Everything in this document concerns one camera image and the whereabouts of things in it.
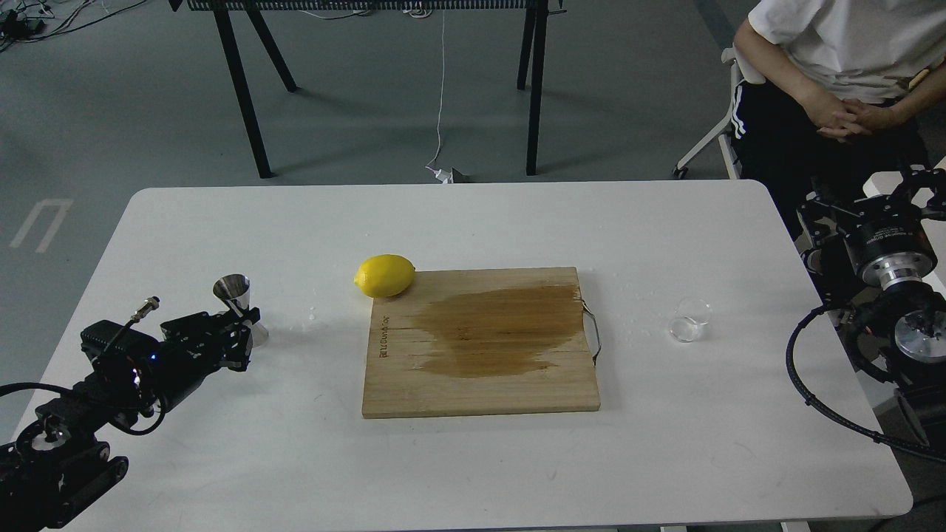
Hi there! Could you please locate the white cable with plug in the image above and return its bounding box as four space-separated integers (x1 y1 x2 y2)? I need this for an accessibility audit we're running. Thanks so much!
424 9 469 185

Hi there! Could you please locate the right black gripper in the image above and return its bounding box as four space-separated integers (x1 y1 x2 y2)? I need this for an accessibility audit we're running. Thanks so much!
797 166 945 290

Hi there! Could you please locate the steel double jigger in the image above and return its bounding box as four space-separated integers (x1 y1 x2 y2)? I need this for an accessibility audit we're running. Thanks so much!
213 273 269 348

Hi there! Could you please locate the yellow lemon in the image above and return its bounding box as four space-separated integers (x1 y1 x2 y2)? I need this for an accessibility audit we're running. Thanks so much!
353 255 415 299

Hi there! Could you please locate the wooden cutting board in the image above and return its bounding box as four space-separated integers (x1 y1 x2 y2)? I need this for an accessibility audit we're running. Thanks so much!
361 266 601 420

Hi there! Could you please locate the person's right hand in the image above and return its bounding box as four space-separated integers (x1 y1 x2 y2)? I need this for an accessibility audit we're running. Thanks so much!
800 92 873 141

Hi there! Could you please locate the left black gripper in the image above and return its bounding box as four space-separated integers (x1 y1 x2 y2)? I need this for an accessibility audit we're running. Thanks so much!
80 307 261 413

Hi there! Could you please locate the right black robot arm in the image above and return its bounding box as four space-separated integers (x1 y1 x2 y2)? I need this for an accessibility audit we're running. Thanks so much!
785 166 944 463

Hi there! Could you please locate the black metal table frame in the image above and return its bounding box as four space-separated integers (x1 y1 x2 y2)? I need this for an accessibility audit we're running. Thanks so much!
195 1 564 180

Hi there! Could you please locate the person's left hand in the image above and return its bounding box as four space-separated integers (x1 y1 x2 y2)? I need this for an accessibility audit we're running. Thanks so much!
843 100 911 135

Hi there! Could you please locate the small clear glass cup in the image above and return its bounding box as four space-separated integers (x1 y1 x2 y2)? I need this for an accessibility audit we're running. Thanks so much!
668 297 713 343

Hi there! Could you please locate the seated person in white shirt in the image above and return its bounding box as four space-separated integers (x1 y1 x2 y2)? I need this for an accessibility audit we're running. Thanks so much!
731 1 945 239

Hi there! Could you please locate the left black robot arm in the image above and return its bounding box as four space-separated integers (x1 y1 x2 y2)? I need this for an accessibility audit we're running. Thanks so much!
1 307 260 531

